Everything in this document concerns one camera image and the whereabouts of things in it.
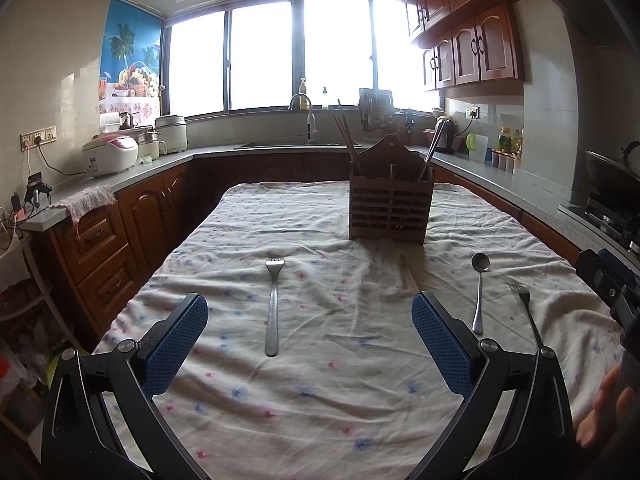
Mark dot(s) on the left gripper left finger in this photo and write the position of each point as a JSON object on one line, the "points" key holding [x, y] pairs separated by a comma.
{"points": [[79, 439]]}

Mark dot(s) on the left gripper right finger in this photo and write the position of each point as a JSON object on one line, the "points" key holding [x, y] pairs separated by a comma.
{"points": [[536, 439]]}

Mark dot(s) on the metal chopstick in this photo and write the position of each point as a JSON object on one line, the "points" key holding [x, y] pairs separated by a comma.
{"points": [[432, 147]]}

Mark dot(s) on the person right hand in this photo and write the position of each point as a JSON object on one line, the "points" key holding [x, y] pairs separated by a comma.
{"points": [[590, 427]]}

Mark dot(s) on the silver fork right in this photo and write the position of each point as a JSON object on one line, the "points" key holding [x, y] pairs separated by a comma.
{"points": [[523, 294]]}

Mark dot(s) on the silver fork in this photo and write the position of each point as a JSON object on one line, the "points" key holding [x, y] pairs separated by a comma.
{"points": [[523, 294], [274, 267]]}

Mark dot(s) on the black wok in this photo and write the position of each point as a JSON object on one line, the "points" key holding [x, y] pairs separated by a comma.
{"points": [[614, 180]]}

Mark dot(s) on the silver spoon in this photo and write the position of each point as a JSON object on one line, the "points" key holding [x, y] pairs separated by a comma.
{"points": [[481, 265]]}

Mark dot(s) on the green lid container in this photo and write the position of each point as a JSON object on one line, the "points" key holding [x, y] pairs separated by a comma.
{"points": [[470, 142]]}

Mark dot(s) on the white floral tablecloth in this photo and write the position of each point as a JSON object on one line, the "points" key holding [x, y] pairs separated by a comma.
{"points": [[352, 392]]}

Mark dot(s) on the pink cloth on counter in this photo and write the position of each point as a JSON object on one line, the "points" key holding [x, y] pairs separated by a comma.
{"points": [[81, 203]]}

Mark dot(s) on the stainless electric kettle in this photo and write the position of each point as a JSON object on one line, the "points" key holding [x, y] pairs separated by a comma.
{"points": [[446, 130]]}

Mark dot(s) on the silver fork left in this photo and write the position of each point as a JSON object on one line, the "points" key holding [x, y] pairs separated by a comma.
{"points": [[274, 267]]}

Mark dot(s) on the wooden utensil holder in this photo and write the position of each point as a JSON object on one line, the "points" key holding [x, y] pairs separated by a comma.
{"points": [[390, 193]]}

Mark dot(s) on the white pink rice cooker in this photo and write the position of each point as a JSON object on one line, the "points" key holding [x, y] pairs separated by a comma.
{"points": [[110, 154]]}

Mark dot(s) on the dish drying rack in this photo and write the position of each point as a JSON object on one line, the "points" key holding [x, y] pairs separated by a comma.
{"points": [[378, 113]]}

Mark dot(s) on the white cooker pot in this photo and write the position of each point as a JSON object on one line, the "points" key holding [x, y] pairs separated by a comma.
{"points": [[171, 129]]}

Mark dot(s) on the upper wooden cabinets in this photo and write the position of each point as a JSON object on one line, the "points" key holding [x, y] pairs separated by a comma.
{"points": [[466, 41]]}

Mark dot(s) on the tropical fruit poster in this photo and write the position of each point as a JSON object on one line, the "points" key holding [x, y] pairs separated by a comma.
{"points": [[129, 78]]}

